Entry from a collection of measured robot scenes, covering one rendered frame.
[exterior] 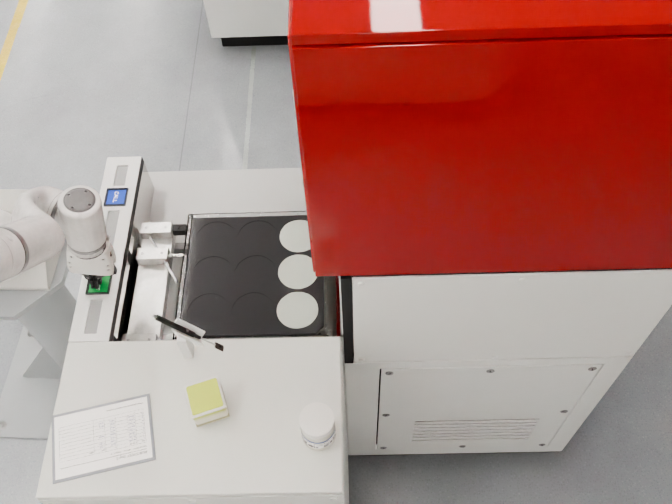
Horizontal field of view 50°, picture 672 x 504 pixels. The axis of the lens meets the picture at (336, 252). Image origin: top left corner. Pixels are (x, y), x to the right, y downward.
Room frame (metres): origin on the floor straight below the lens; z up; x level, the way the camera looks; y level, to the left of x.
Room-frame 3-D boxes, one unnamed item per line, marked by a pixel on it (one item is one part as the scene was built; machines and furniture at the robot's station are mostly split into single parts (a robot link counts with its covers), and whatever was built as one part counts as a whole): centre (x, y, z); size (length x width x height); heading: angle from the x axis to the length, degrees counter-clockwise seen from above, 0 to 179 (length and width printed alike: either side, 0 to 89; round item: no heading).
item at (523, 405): (1.11, -0.37, 0.41); 0.82 x 0.71 x 0.82; 178
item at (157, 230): (1.09, 0.46, 0.89); 0.08 x 0.03 x 0.03; 88
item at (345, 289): (1.12, -0.03, 1.02); 0.82 x 0.03 x 0.40; 178
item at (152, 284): (0.93, 0.47, 0.87); 0.36 x 0.08 x 0.03; 178
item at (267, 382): (0.56, 0.32, 0.89); 0.62 x 0.35 x 0.14; 88
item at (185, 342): (0.70, 0.32, 1.03); 0.06 x 0.04 x 0.13; 88
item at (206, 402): (0.57, 0.29, 1.00); 0.07 x 0.07 x 0.07; 16
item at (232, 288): (0.94, 0.20, 0.90); 0.34 x 0.34 x 0.01; 88
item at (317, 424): (0.49, 0.06, 1.01); 0.07 x 0.07 x 0.10
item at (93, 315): (1.02, 0.57, 0.89); 0.55 x 0.09 x 0.14; 178
